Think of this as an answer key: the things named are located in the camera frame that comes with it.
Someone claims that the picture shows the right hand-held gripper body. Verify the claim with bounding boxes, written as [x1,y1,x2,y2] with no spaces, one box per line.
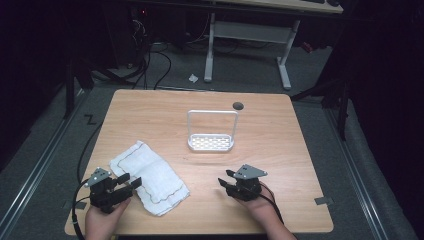
[225,163,269,203]

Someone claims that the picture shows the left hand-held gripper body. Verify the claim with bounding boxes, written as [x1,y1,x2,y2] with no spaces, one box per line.
[83,167,134,215]

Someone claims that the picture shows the white cloth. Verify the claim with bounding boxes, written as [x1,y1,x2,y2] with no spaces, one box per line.
[108,140,191,217]

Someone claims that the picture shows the white towel rack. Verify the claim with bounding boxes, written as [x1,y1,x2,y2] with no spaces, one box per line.
[186,109,240,153]

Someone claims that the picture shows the person's right hand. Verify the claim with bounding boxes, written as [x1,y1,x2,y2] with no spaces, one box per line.
[232,187,276,224]

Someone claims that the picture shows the person's left hand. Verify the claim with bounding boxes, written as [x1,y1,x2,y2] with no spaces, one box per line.
[84,197,132,240]

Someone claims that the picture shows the grey tape piece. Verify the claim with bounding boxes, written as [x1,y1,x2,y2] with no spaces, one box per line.
[314,196,335,206]

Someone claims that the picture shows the black metal stand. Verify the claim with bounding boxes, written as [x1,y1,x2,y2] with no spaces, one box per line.
[290,78,351,142]

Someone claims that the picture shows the white-legged desk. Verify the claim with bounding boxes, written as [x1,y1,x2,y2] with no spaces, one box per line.
[203,0,344,91]

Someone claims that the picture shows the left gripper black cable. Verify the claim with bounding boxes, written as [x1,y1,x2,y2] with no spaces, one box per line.
[71,121,104,240]

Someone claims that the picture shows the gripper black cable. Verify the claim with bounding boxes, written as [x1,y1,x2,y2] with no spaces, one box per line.
[258,182,299,240]
[71,121,104,240]

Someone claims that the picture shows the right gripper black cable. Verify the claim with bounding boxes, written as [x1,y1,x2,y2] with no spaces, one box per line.
[258,182,299,240]

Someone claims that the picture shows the black floor cables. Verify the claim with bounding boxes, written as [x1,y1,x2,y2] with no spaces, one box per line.
[89,19,208,90]

